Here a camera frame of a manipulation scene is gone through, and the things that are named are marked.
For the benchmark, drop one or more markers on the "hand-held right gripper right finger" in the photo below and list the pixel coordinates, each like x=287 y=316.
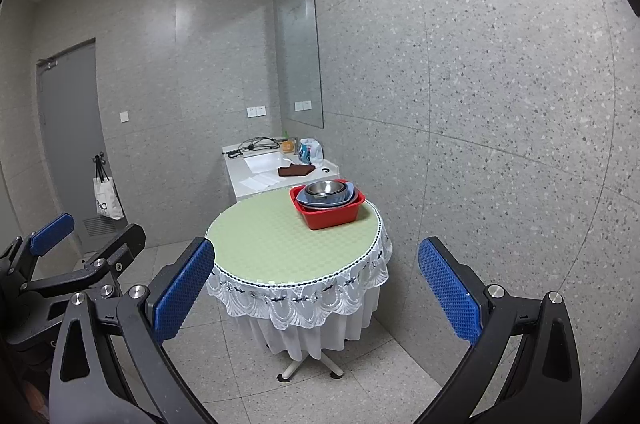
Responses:
x=450 y=289

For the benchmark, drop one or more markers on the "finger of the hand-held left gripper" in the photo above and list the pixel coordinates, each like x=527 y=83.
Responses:
x=50 y=234
x=120 y=246

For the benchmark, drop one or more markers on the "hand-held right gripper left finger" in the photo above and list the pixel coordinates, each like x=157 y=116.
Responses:
x=182 y=289

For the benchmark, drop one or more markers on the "blue plastic basin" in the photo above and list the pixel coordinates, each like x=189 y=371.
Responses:
x=350 y=199

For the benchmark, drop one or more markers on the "red plastic basin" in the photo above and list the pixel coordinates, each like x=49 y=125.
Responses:
x=332 y=218

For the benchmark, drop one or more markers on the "large steel bowl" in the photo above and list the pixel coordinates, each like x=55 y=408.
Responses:
x=320 y=200

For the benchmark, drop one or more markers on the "small steel bowl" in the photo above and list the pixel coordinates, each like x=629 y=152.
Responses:
x=325 y=188

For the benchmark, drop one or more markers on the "white tote bag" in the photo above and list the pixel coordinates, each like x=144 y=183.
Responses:
x=107 y=201

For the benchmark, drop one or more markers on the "grey door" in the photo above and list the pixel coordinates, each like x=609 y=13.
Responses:
x=70 y=139

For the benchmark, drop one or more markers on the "round table with lace cloth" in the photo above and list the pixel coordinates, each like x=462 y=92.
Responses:
x=280 y=249

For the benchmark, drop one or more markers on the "white paper sheet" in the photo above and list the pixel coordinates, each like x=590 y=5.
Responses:
x=260 y=181

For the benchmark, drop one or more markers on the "white sink counter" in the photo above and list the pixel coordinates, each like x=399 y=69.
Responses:
x=237 y=164

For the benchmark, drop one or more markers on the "round table white legs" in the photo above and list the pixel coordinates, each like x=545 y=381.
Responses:
x=302 y=361

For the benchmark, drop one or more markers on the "brown cloth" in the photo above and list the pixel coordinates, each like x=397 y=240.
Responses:
x=296 y=170

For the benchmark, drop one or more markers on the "orange packet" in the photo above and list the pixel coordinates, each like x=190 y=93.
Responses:
x=287 y=146

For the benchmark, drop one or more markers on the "white blue plastic bag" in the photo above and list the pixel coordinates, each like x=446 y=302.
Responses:
x=310 y=152

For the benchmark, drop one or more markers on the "wall mirror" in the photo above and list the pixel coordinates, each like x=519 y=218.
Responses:
x=300 y=49

